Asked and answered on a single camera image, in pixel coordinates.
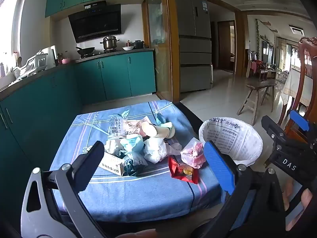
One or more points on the brown wooden door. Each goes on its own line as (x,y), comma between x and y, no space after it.
(224,47)

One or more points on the pale lilac plastic scrap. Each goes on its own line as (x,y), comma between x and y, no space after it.
(173,148)

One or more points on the blue plaid tablecloth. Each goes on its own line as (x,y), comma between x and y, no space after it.
(138,195)

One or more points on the black wok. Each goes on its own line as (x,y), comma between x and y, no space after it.
(85,51)

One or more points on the blue face mask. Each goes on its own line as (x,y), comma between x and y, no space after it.
(133,142)

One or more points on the person's right hand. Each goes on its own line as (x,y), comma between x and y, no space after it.
(288,194)

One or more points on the black lidded pot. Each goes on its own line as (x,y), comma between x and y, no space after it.
(138,45)

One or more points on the hanging green vine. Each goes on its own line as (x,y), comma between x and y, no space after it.
(258,39)

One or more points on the clear bag with dark contents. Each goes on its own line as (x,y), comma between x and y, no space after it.
(132,167)

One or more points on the black range hood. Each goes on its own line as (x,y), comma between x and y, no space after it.
(96,24)

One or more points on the bin with white printed liner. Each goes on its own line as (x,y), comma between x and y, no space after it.
(237,133)

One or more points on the steel cooking pot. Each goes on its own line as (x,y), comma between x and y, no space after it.
(110,43)

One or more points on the kitchen window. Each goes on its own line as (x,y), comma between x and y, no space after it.
(8,29)

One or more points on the white dish rack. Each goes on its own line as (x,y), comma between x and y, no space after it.
(32,65)

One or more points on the red snack wrapper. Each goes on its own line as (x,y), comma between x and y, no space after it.
(177,168)

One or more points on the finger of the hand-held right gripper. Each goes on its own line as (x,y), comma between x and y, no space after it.
(273,130)
(299,120)

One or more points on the black table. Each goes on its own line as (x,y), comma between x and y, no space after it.
(190,119)

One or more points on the pale pink bottle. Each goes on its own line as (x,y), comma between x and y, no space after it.
(2,70)

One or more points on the clear bag with beige contents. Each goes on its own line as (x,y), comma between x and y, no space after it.
(150,129)

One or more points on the crumpled white tissue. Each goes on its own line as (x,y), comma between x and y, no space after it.
(114,146)

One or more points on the wooden framed glass door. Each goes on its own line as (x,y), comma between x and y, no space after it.
(158,29)

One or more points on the pale checked dining tablecloth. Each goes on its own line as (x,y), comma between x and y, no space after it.
(293,84)

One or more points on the carved wooden chair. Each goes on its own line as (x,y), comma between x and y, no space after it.
(305,62)

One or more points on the pink printed plastic bag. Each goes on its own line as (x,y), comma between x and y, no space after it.
(135,128)

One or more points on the teal lower kitchen cabinets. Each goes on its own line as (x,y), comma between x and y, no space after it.
(116,74)

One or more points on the clear printed plastic packet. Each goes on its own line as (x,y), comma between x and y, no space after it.
(116,126)

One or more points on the white bowl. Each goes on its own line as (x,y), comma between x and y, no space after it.
(128,48)

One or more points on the wooden chair with pink cloth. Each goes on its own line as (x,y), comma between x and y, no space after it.
(252,67)

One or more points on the white plastic bag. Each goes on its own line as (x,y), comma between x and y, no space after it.
(154,151)

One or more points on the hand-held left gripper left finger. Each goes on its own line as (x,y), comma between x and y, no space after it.
(89,161)

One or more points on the white kitchen appliance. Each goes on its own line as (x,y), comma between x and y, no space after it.
(50,54)

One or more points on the ceiling air vent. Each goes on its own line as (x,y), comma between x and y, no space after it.
(296,29)

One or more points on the clear bag with pink contents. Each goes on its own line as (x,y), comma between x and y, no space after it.
(193,155)

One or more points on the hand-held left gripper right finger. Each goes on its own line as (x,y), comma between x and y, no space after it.
(218,166)

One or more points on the white medicine box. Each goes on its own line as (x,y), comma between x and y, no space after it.
(111,166)

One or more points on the grey multi-door refrigerator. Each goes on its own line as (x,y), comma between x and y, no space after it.
(193,42)

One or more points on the wooden stool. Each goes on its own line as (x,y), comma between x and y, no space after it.
(260,86)

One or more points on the pink container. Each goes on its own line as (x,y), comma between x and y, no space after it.
(65,61)

